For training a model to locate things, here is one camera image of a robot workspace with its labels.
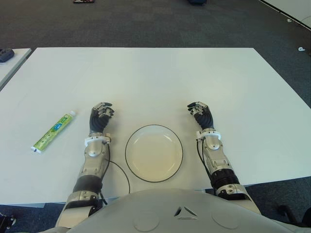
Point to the dark blue controller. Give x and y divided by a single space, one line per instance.
5 55

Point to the green toothpaste tube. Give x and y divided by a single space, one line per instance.
53 131

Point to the grey robot torso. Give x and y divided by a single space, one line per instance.
182 213

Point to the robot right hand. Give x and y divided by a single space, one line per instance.
205 119

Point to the robot left arm silver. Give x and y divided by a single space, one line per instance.
93 151

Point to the dark blue floor object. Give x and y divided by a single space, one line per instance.
197 1

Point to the black chair base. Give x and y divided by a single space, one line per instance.
285 211

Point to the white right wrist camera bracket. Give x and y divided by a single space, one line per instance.
211 133

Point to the red black floor object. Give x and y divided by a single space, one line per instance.
83 1

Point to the robot right arm silver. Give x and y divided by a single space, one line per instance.
216 157

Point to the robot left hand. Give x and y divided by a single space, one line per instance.
98 121

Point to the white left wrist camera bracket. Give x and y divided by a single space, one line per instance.
93 140

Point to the white floor board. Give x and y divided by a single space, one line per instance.
294 8

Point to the white side table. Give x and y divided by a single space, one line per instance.
12 65

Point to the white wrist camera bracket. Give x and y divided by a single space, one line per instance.
93 140
211 133

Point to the white plate black rim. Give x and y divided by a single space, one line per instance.
153 153

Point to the black floor device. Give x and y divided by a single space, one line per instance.
7 221

